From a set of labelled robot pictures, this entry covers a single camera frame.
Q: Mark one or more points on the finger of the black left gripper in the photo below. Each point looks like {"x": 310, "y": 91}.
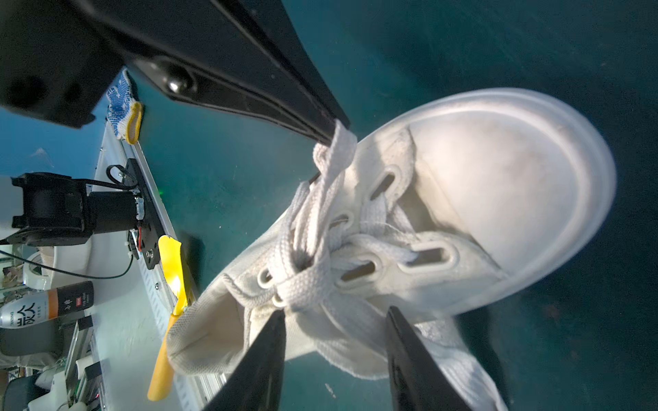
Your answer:
{"x": 239, "y": 57}

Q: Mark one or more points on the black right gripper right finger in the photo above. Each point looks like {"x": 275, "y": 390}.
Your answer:
{"x": 416, "y": 382}

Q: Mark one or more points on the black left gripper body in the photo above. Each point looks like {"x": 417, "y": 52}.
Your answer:
{"x": 55, "y": 63}

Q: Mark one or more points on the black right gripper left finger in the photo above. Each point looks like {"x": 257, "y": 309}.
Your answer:
{"x": 256, "y": 383}

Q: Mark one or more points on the white canvas sneaker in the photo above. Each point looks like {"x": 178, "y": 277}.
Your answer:
{"x": 523, "y": 175}

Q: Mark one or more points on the blue dotted work glove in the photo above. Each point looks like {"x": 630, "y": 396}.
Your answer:
{"x": 124, "y": 112}

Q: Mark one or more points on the yellow toy shovel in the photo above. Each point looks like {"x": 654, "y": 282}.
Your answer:
{"x": 175, "y": 270}

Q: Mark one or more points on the dark labelled drink bottle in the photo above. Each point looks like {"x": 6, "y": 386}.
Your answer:
{"x": 47, "y": 305}

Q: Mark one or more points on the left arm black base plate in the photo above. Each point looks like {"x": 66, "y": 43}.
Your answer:
{"x": 149, "y": 225}

